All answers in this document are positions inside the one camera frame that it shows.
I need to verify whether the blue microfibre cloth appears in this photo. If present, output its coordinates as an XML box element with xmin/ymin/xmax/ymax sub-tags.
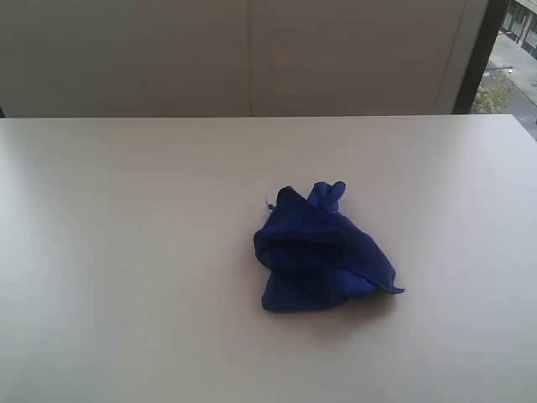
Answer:
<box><xmin>253</xmin><ymin>181</ymin><xmax>403</xmax><ymax>313</ymax></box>

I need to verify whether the black window frame post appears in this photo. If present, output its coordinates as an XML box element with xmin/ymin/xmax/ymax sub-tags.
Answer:
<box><xmin>452</xmin><ymin>0</ymin><xmax>509</xmax><ymax>114</ymax></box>

